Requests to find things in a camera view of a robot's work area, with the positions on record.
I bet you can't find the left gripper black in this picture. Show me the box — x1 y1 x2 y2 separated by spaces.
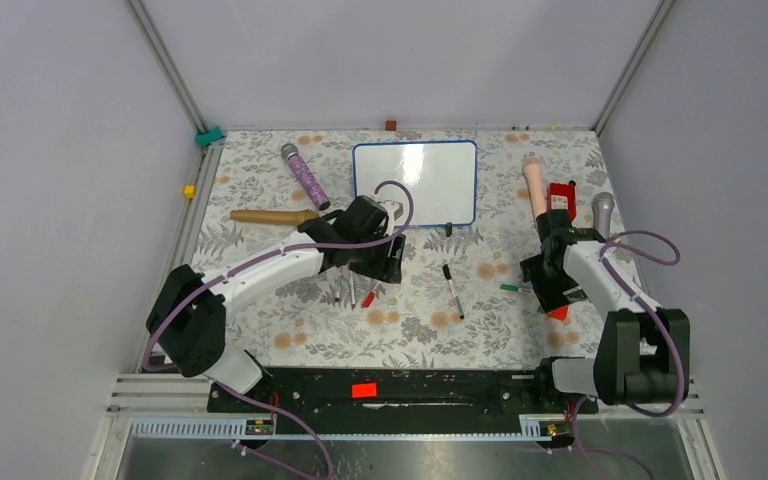
351 228 404 283

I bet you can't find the blue framed whiteboard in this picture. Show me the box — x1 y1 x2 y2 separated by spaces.
352 140 478 227

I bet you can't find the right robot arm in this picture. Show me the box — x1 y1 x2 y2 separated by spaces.
520 209 690 417

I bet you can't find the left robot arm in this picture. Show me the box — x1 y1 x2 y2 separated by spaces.
146 195 415 411

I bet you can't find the red whiteboard marker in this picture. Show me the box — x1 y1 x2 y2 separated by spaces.
362 283 379 309

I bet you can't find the purple whiteboard marker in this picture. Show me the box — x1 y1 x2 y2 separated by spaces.
349 271 357 310

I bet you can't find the black whiteboard marker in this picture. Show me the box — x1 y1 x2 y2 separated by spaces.
442 264 465 320

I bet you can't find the red triangular block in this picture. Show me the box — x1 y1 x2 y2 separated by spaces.
547 306 568 322

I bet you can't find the tan toy microphone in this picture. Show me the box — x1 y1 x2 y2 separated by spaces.
229 210 320 227

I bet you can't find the red box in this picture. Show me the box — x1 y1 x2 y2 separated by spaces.
547 181 577 221

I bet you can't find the floral table mat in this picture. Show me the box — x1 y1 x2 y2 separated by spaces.
191 131 612 369

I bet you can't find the silver toy microphone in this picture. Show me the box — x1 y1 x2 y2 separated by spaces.
591 192 615 240

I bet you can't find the purple glitter toy microphone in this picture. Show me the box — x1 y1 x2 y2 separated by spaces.
281 143 331 211

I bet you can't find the pink toy microphone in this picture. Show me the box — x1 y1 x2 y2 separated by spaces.
523 157 548 219

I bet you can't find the red tape label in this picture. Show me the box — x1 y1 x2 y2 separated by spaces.
351 382 378 399

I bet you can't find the teal corner block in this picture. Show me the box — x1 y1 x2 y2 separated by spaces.
195 126 225 148

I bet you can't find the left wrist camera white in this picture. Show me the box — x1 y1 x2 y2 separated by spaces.
380 200 404 236

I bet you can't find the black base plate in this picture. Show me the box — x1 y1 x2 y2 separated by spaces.
206 366 601 437

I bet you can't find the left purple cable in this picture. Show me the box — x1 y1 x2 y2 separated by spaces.
142 180 416 480

